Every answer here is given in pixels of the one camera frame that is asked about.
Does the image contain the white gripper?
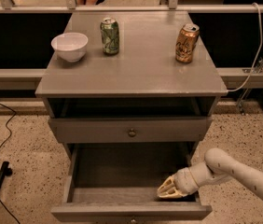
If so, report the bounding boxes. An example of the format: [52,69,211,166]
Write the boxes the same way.
[157,162,211,199]

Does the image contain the grey drawer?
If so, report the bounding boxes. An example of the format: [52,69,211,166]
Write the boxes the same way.
[48,117,212,144]
[51,143,212,224]

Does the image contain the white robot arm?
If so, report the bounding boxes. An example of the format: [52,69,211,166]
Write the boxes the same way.
[157,148,263,201]

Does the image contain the grey top drawer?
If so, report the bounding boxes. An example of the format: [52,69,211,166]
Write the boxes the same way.
[48,117,212,144]

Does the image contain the grey wooden drawer cabinet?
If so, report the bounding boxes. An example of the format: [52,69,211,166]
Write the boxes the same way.
[36,11,227,152]

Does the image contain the orange soda can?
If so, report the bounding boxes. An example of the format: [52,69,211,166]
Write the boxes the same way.
[175,23,200,63]

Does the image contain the green soda can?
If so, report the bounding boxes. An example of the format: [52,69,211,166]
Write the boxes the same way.
[100,17,119,55]

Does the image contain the white ceramic bowl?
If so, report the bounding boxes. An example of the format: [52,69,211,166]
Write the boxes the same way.
[51,33,89,63]

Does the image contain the black cable on floor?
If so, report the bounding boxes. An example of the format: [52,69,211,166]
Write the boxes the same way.
[0,89,18,159]

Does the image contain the white cable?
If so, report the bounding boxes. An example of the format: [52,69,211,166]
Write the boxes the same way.
[227,2,263,93]

